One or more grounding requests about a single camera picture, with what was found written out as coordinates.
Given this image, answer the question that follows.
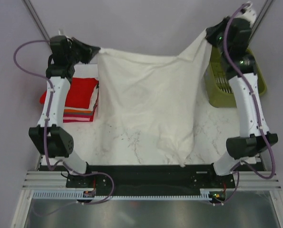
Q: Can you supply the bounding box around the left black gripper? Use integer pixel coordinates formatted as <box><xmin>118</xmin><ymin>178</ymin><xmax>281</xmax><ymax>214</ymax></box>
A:
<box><xmin>67</xmin><ymin>38</ymin><xmax>101</xmax><ymax>66</ymax></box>

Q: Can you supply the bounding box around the white t shirt robot print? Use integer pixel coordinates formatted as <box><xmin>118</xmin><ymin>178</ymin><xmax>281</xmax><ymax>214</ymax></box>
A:
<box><xmin>97</xmin><ymin>31</ymin><xmax>212</xmax><ymax>166</ymax></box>

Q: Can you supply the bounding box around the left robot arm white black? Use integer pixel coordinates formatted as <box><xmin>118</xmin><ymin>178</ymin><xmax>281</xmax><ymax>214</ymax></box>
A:
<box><xmin>29</xmin><ymin>35</ymin><xmax>100</xmax><ymax>187</ymax></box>

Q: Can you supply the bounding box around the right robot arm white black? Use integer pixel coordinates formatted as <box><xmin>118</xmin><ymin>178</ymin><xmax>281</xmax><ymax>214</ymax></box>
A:
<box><xmin>206</xmin><ymin>17</ymin><xmax>278</xmax><ymax>187</ymax></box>

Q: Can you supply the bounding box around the pink red folded shirts bottom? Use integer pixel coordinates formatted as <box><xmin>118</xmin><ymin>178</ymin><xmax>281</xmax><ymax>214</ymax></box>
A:
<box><xmin>63</xmin><ymin>114</ymin><xmax>94</xmax><ymax>123</ymax></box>

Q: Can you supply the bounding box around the red folded t shirt top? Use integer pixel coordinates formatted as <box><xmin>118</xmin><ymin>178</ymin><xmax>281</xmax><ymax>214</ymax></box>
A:
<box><xmin>39</xmin><ymin>77</ymin><xmax>99</xmax><ymax>110</ymax></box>

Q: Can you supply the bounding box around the olive green plastic basket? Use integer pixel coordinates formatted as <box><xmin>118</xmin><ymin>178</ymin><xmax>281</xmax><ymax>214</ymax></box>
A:
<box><xmin>203</xmin><ymin>46</ymin><xmax>267</xmax><ymax>109</ymax></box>

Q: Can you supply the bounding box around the orange folded t shirt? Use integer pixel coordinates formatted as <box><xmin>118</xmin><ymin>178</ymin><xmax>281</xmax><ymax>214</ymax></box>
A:
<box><xmin>64</xmin><ymin>105</ymin><xmax>97</xmax><ymax>113</ymax></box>

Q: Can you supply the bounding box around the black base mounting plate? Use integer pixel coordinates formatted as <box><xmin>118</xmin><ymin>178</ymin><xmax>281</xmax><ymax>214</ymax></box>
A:
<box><xmin>66</xmin><ymin>165</ymin><xmax>235</xmax><ymax>195</ymax></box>

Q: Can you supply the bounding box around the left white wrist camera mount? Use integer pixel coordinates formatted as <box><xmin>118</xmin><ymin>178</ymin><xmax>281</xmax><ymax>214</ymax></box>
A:
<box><xmin>58</xmin><ymin>28</ymin><xmax>71</xmax><ymax>39</ymax></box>

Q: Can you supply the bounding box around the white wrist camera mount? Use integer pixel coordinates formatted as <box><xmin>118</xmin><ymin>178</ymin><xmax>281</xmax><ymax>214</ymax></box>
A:
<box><xmin>58</xmin><ymin>28</ymin><xmax>71</xmax><ymax>39</ymax></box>
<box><xmin>239</xmin><ymin>1</ymin><xmax>257</xmax><ymax>27</ymax></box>

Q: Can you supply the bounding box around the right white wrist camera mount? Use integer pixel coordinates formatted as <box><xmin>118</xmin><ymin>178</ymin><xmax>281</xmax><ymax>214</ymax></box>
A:
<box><xmin>239</xmin><ymin>1</ymin><xmax>257</xmax><ymax>27</ymax></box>

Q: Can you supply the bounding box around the right aluminium frame post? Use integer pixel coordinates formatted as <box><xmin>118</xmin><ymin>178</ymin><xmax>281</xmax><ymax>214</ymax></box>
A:
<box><xmin>249</xmin><ymin>0</ymin><xmax>275</xmax><ymax>42</ymax></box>

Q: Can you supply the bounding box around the aluminium frame post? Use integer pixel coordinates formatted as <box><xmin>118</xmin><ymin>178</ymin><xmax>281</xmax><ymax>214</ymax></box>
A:
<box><xmin>22</xmin><ymin>0</ymin><xmax>49</xmax><ymax>40</ymax></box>
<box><xmin>249</xmin><ymin>0</ymin><xmax>275</xmax><ymax>42</ymax></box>

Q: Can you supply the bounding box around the left aluminium frame post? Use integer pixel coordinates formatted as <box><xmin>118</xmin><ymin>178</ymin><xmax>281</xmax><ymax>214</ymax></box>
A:
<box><xmin>22</xmin><ymin>0</ymin><xmax>49</xmax><ymax>40</ymax></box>

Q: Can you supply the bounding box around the aluminium rail base frame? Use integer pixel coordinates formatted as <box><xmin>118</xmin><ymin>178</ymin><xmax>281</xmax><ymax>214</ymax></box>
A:
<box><xmin>11</xmin><ymin>157</ymin><xmax>283</xmax><ymax>228</ymax></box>

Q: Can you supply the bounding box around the white slotted cable duct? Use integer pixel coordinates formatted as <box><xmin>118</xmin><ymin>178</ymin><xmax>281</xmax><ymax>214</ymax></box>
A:
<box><xmin>32</xmin><ymin>189</ymin><xmax>225</xmax><ymax>200</ymax></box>

